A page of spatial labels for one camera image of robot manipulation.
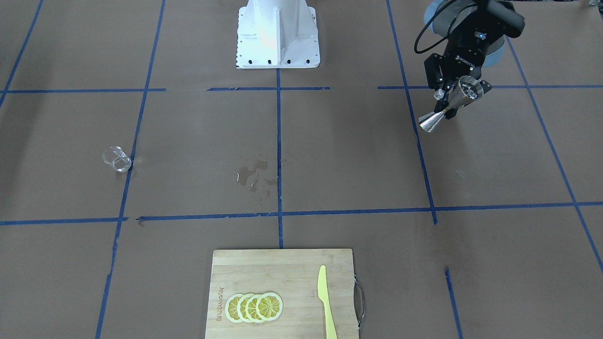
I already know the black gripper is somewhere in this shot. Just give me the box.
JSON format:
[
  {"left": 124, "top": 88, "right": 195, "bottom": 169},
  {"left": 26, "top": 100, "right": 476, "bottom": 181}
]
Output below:
[{"left": 424, "top": 41, "right": 493, "bottom": 120}]

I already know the steel jigger measuring cup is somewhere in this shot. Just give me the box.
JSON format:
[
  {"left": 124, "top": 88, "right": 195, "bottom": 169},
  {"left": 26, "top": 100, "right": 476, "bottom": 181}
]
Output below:
[{"left": 419, "top": 75, "right": 489, "bottom": 133}]

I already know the small clear glass cup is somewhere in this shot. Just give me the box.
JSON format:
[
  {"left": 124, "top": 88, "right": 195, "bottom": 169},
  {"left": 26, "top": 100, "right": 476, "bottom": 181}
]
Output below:
[{"left": 102, "top": 146, "right": 132, "bottom": 172}]

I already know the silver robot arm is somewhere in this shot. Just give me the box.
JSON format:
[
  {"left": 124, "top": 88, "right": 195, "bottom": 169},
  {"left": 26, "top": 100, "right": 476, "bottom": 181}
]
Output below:
[{"left": 419, "top": 0, "right": 525, "bottom": 131}]

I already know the wooden cutting board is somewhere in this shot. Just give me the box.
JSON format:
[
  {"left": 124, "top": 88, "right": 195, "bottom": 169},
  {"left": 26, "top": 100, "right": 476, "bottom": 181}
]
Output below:
[{"left": 205, "top": 249, "right": 359, "bottom": 339}]

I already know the lemon slice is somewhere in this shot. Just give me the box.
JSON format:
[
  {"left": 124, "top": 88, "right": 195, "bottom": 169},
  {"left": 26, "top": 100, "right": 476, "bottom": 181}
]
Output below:
[{"left": 225, "top": 292, "right": 284, "bottom": 323}]

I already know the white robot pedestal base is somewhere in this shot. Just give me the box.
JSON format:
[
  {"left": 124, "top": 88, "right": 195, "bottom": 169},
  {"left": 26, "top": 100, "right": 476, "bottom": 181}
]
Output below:
[{"left": 236, "top": 0, "right": 321, "bottom": 69}]

